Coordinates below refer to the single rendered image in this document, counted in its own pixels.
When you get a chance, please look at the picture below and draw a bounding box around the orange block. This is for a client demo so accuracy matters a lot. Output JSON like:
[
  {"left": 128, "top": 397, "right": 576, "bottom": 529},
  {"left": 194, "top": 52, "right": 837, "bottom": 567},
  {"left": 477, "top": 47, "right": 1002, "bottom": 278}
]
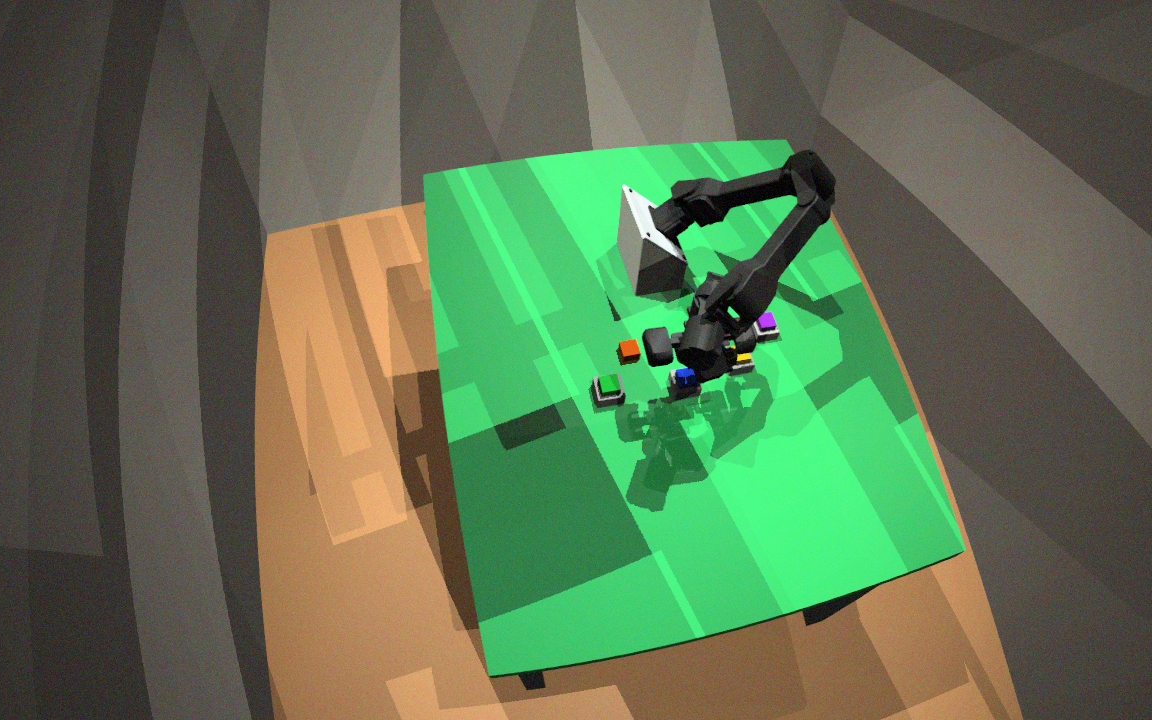
[{"left": 619, "top": 339, "right": 641, "bottom": 362}]

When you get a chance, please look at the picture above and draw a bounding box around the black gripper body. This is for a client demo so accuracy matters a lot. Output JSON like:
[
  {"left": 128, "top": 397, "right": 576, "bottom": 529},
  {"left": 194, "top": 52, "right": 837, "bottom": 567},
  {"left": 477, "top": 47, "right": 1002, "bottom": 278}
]
[{"left": 642, "top": 326, "right": 757, "bottom": 367}]

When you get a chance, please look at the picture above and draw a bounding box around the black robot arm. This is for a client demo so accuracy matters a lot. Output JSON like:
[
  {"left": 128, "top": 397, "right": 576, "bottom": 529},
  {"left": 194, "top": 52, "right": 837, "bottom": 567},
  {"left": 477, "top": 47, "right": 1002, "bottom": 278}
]
[{"left": 647, "top": 149, "right": 836, "bottom": 382}]

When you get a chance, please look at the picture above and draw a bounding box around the yellow button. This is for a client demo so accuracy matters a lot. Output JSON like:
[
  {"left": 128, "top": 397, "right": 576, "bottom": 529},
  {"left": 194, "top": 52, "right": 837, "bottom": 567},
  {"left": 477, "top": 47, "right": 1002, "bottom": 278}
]
[{"left": 728, "top": 353, "right": 755, "bottom": 376}]

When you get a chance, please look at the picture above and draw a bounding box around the blue button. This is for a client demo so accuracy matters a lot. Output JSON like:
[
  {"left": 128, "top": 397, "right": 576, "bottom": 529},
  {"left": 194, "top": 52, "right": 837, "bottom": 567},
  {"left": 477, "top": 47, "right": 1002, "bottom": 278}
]
[{"left": 668, "top": 367, "right": 702, "bottom": 400}]

